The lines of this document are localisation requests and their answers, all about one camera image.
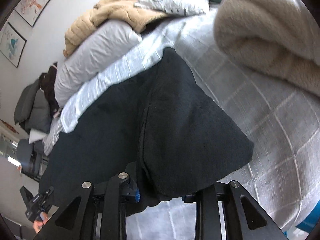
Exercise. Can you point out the black jacket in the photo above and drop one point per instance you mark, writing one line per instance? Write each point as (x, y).
(160, 127)

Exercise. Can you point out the grey puffy jacket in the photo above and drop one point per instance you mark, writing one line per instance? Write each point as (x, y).
(32, 110)

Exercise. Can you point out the light grey pillow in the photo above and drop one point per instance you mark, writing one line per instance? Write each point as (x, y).
(110, 42)

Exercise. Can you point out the grey white zigzag cushion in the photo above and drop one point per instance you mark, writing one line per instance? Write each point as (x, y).
(50, 140)

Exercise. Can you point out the person's left hand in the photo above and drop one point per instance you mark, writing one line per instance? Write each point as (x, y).
(40, 221)

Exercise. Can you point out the dark clothes pile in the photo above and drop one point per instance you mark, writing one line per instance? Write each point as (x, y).
(47, 82)

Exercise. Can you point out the framed red tree picture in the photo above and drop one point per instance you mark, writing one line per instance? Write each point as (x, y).
(30, 10)

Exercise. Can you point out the cream fluffy blanket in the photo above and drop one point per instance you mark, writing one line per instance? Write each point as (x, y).
(279, 38)

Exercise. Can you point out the tan fleece blanket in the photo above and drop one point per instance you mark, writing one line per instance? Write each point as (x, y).
(123, 10)

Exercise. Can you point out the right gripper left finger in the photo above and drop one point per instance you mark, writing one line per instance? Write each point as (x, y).
(94, 212)

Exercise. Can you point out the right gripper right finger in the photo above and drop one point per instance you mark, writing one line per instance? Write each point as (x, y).
(244, 218)

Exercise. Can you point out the framed teal picture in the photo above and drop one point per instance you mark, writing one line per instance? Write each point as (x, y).
(12, 44)

